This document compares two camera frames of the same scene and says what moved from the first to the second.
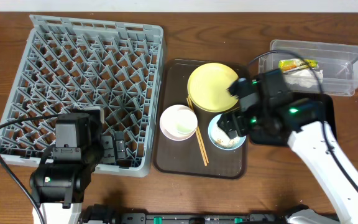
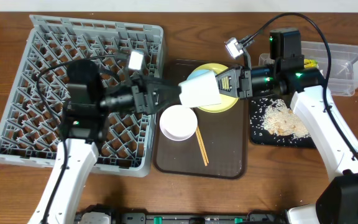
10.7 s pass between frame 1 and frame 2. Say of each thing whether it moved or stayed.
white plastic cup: moved
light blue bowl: moved
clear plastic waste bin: stayed
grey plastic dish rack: stayed
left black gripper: moved
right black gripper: moved
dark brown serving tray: stayed
